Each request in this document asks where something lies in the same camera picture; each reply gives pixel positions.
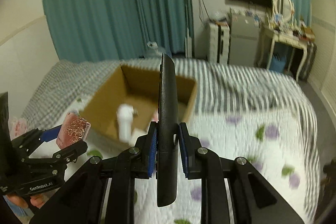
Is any grey checked bed sheet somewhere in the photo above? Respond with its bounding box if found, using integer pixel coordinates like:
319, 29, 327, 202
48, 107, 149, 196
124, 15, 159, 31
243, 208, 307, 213
22, 59, 320, 223

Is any white bottle red cap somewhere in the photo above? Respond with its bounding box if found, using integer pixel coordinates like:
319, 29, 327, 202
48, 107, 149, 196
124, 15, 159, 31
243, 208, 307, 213
117, 104, 134, 143

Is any white suitcase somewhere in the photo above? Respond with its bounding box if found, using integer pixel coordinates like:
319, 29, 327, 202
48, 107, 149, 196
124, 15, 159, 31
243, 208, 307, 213
207, 23, 230, 65

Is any teal curtain left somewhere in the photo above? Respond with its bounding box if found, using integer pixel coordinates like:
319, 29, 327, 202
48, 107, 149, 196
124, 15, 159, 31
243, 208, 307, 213
42, 0, 194, 63

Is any brown cardboard box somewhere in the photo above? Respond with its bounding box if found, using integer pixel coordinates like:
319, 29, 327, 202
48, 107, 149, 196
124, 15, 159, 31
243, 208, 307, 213
79, 64, 198, 147

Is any grey small refrigerator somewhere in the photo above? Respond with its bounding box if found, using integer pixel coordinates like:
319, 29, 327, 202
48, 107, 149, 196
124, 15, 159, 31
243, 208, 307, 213
228, 14, 260, 67

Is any blue bin under table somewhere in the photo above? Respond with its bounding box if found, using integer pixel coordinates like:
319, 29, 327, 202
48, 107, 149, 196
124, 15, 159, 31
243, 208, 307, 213
269, 55, 286, 73

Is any pink patterned palette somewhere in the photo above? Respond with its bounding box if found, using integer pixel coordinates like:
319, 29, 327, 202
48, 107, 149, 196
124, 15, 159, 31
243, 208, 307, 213
56, 111, 91, 149

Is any person's left hand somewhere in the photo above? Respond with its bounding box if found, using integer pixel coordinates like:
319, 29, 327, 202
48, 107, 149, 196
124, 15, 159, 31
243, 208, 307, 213
6, 194, 48, 209

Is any floral white quilt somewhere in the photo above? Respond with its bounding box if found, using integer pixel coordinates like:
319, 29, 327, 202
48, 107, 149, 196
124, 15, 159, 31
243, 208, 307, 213
134, 109, 311, 223

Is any white oval vanity mirror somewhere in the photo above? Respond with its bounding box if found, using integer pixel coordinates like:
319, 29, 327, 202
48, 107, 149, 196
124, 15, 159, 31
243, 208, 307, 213
272, 0, 294, 23

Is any white dressing table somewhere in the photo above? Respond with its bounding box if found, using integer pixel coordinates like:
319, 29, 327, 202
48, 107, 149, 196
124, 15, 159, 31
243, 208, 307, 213
257, 24, 317, 82

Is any clear water jug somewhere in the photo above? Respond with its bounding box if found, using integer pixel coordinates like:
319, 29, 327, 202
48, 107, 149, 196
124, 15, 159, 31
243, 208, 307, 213
145, 42, 167, 58

